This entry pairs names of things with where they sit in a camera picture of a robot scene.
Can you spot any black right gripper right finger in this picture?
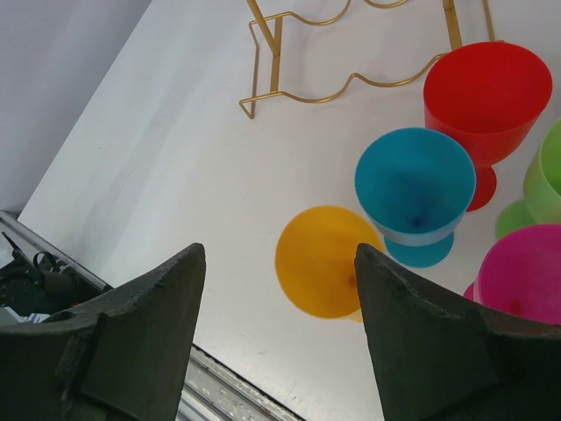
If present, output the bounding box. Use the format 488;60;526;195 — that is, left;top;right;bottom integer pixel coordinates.
354;243;560;420

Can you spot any orange wine glass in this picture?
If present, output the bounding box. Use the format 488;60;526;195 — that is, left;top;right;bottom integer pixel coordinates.
274;205;387;323

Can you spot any red wine glass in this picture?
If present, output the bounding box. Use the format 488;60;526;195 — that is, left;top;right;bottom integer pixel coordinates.
423;41;553;211

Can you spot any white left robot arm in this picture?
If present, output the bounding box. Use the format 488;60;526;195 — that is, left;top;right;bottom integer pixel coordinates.
1;232;93;326

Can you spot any gold wire glass rack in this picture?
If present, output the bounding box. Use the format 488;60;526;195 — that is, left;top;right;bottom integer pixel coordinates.
238;0;496;120

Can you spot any blue wine glass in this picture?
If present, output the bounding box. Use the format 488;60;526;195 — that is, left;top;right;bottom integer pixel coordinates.
354;127;477;268

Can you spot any aluminium frame rail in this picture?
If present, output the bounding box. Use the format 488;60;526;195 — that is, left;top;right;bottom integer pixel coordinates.
1;212;295;420

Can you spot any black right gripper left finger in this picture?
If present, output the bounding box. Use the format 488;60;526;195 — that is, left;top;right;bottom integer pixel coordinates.
1;243;206;420

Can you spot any green wine glass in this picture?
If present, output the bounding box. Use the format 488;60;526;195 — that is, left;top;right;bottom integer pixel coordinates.
495;120;560;239

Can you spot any pink wine glass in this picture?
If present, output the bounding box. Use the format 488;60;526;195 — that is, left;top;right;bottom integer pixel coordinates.
463;224;560;325

